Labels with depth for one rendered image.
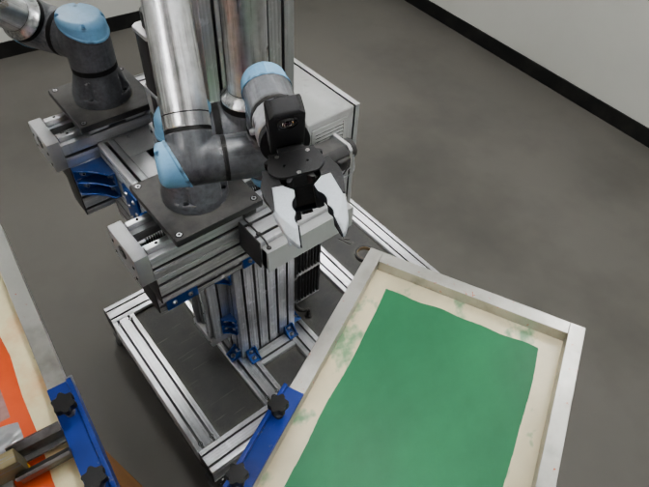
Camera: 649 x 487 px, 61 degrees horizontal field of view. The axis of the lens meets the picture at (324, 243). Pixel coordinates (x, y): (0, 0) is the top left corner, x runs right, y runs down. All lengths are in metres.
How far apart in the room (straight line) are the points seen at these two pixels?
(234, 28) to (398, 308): 0.80
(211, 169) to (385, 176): 2.49
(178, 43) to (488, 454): 1.01
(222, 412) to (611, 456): 1.53
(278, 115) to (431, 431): 0.87
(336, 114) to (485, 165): 2.05
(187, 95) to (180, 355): 1.53
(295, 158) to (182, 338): 1.69
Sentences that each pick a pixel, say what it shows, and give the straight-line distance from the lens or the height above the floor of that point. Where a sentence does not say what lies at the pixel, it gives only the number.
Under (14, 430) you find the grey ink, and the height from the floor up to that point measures 1.03.
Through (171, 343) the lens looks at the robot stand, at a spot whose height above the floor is 0.21.
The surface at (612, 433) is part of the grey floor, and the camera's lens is 2.65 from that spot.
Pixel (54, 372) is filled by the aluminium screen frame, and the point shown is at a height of 1.07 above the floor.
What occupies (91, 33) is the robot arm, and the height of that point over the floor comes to 1.46.
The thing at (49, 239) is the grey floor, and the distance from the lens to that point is 3.16.
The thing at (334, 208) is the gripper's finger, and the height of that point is 1.68.
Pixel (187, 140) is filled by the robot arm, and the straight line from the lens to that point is 0.88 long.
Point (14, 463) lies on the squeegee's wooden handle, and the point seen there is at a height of 1.11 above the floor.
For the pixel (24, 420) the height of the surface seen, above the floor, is 1.03.
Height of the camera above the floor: 2.13
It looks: 47 degrees down
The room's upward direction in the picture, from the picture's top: 3 degrees clockwise
